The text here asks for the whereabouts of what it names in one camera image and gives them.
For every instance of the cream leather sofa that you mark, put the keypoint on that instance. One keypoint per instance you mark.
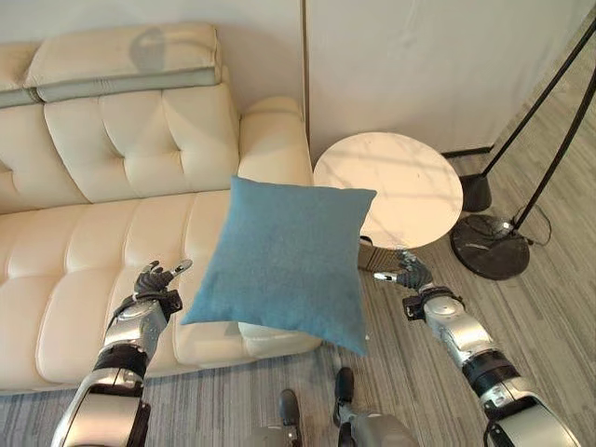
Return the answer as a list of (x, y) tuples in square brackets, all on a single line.
[(116, 195)]

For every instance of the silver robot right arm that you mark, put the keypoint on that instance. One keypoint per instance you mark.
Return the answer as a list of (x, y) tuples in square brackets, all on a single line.
[(484, 363)]

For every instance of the robot left leg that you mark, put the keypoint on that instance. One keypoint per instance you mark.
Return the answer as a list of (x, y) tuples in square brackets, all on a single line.
[(289, 410)]

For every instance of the round white marble side table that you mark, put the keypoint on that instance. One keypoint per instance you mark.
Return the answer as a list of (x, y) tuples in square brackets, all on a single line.
[(400, 186)]

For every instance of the black cone lamp shade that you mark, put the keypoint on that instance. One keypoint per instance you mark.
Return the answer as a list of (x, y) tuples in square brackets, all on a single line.
[(476, 192)]

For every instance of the black round marble lamp base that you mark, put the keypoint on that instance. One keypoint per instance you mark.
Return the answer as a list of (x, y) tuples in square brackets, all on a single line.
[(489, 243)]

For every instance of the blue square cushion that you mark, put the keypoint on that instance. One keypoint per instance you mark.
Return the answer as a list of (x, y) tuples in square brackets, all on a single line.
[(284, 261)]

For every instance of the black floor lamp pole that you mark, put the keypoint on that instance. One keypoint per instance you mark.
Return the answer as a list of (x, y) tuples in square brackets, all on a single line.
[(554, 130)]

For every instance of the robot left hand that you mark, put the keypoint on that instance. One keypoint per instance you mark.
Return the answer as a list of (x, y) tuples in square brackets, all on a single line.
[(150, 281)]

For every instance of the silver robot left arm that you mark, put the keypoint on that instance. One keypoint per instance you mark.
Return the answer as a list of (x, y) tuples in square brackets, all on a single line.
[(122, 358)]

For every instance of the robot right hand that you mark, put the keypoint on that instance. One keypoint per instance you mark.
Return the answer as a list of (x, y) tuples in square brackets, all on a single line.
[(412, 274)]

